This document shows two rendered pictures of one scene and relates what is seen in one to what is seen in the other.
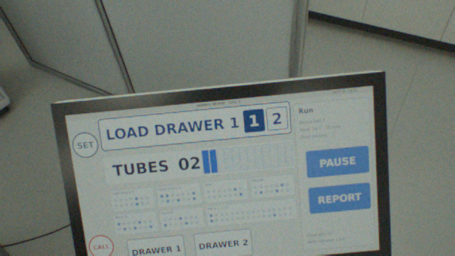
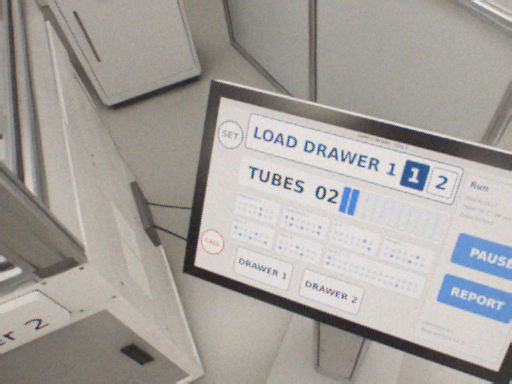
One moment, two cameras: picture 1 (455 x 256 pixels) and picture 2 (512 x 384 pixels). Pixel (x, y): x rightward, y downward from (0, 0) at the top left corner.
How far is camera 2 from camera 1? 0.06 m
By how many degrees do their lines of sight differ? 12
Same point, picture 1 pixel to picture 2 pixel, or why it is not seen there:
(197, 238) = (307, 274)
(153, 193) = (280, 210)
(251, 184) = (384, 243)
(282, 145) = (436, 215)
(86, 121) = (239, 110)
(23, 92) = (215, 68)
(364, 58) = not seen: outside the picture
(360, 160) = not seen: outside the picture
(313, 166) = (462, 252)
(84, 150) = (227, 139)
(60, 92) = (247, 79)
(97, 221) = (217, 216)
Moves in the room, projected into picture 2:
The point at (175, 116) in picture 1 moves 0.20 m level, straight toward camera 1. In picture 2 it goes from (330, 138) to (309, 273)
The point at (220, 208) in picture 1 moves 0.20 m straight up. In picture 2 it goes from (341, 254) to (352, 160)
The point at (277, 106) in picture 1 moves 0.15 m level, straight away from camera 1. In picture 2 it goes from (448, 169) to (480, 103)
